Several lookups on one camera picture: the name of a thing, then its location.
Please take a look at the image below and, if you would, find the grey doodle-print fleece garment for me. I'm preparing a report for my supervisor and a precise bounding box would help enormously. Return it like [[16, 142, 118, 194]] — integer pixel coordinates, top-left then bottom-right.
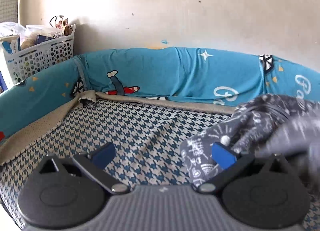
[[180, 94, 319, 193]]

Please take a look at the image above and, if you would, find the houndstooth blue-beige bed mat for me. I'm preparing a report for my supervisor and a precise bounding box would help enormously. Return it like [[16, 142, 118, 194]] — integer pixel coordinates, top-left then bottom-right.
[[0, 90, 320, 231]]

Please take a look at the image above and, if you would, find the blue cartoon-print bed bumper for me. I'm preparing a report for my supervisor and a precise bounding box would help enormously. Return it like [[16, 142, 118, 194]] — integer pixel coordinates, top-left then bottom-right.
[[1, 48, 319, 140]]

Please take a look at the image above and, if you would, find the white perforated plastic basket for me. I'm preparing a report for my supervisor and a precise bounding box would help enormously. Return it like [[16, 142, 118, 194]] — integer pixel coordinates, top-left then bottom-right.
[[1, 24, 77, 88]]

